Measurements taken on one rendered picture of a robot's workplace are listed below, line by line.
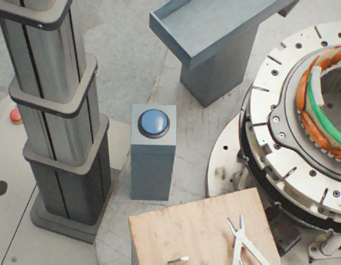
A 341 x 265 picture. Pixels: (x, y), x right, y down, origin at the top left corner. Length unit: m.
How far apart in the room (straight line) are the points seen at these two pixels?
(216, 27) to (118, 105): 1.11
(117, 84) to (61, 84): 1.14
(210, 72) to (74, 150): 0.32
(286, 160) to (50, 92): 0.43
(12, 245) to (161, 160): 0.80
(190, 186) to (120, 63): 1.08
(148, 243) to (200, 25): 0.40
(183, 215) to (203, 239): 0.04
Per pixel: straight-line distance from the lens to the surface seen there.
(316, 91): 0.97
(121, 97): 2.24
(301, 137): 0.99
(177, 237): 0.95
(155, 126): 1.04
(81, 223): 1.76
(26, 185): 1.86
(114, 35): 2.37
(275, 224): 1.23
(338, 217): 1.01
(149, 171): 1.14
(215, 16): 1.17
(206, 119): 1.34
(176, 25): 1.15
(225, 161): 1.29
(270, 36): 1.46
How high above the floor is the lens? 1.98
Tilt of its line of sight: 65 degrees down
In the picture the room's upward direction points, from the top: 7 degrees clockwise
